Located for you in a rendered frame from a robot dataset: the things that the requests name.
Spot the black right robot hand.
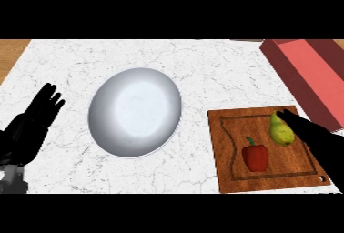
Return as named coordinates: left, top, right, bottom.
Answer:
left=274, top=108, right=344, bottom=194

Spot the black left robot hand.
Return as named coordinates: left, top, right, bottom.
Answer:
left=0, top=82, right=67, bottom=167

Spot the red bell pepper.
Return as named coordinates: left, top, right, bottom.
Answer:
left=240, top=136, right=269, bottom=173

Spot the brown wooden cutting board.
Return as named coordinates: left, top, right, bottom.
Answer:
left=204, top=105, right=331, bottom=194

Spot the red cardboard box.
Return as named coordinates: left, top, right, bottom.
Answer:
left=259, top=39, right=344, bottom=133

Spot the green pear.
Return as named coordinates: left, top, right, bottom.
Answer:
left=268, top=110, right=295, bottom=147

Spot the white oval plate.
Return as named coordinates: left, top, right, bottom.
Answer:
left=86, top=67, right=184, bottom=159

